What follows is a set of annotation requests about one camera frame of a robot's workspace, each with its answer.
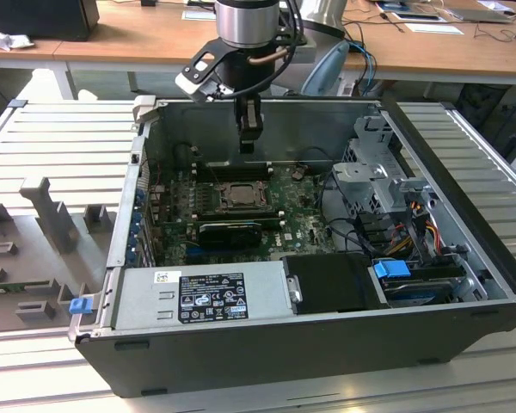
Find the thin metal locking lever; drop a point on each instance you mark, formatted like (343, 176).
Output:
(245, 208)
(215, 177)

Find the grey case latch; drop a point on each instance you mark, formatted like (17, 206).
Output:
(144, 107)

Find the white tray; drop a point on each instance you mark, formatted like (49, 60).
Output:
(415, 16)

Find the green motherboard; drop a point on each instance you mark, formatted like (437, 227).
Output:
(301, 223)

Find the pale blue teach pendant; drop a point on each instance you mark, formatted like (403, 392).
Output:
(327, 64)

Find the round coin battery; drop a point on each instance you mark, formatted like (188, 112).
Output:
(298, 174)

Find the wooden desk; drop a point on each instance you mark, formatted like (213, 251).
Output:
(155, 38)

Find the blue disk carrier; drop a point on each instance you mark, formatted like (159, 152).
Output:
(391, 269)

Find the white paper sheet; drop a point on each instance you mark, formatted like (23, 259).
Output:
(434, 28)
(198, 15)

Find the black table end cap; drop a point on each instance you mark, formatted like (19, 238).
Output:
(448, 106)

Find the metal drive cage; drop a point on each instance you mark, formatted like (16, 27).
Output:
(361, 180)

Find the black box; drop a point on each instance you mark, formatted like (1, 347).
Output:
(38, 17)

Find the grey laptop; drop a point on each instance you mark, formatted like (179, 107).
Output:
(477, 15)

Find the blue plastic clip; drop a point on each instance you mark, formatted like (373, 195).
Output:
(79, 307)

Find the black PC case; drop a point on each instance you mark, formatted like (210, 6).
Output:
(262, 357)

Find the crumpled white paper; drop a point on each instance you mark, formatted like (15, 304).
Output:
(8, 41)

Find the hard disk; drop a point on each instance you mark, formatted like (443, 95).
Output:
(417, 292)

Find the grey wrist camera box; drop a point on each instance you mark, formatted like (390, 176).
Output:
(305, 53)

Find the silver power supply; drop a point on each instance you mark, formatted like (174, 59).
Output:
(137, 301)

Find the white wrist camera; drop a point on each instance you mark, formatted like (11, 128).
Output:
(185, 81)

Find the grey parts rack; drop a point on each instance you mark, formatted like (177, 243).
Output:
(34, 258)

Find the blue booklet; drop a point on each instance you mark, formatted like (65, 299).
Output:
(393, 6)

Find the blue expansion slot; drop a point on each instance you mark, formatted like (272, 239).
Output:
(195, 249)

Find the black RAM slot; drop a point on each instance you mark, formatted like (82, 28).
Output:
(241, 213)
(232, 175)
(272, 223)
(232, 166)

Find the green RAM stick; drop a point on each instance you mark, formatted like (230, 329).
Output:
(17, 285)

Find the black graphics card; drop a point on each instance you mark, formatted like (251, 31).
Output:
(228, 236)

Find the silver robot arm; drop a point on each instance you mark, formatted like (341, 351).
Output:
(245, 26)

